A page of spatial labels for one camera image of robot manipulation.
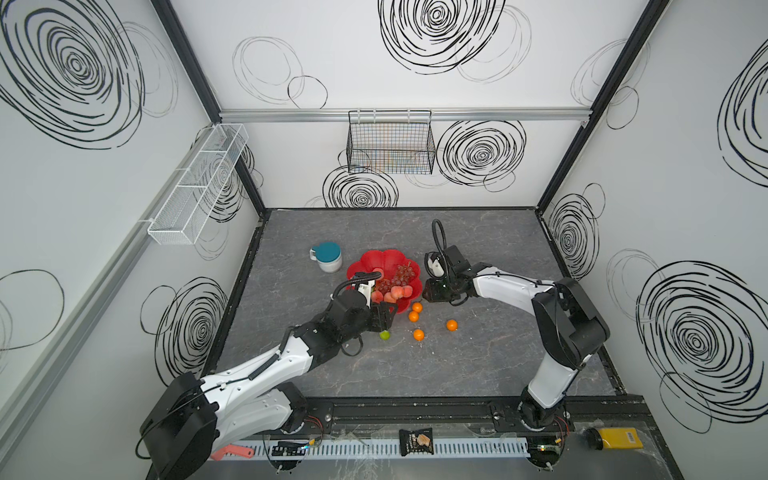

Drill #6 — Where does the purple fake grape bunch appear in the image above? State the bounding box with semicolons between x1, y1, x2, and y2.
376;264;416;294

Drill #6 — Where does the red flower-shaped fruit bowl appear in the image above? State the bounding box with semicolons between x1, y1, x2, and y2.
346;249;423;313

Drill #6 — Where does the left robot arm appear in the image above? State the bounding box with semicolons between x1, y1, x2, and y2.
138;299;397;479

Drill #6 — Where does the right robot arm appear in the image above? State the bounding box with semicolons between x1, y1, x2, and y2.
422;259;610;431

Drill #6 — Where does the white mug with teal lid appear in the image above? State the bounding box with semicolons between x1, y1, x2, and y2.
309;242;343;273

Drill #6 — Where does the black snack packet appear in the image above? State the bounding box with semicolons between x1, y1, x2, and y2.
398;428;435;457

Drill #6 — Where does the pink plastic scoop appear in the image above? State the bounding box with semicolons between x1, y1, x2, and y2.
210;444;255;461

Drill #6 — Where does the yellow black-capped container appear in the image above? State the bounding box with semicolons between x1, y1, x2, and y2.
585;427;644;450

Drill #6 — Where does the white slotted cable duct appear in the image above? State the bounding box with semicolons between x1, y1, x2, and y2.
224;437;530;461

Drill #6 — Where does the black wire basket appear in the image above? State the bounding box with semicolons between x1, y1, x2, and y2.
345;109;437;175

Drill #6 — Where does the white mesh wall shelf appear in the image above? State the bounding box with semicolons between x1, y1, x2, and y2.
147;123;249;246

